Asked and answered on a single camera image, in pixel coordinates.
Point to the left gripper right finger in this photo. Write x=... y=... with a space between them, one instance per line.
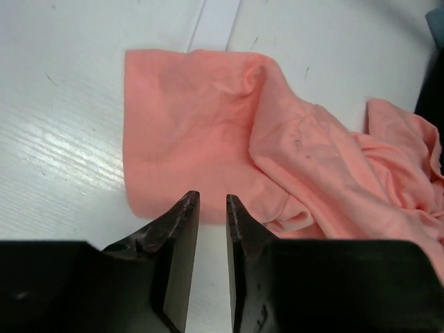
x=317 y=285

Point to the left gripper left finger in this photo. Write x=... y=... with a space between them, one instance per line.
x=140 y=283

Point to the salmon pink t shirt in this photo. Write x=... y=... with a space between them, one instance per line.
x=228 y=123

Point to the black t shirt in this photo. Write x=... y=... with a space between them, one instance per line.
x=430 y=101

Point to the white and silver clothes rack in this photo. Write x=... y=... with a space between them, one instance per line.
x=213 y=26

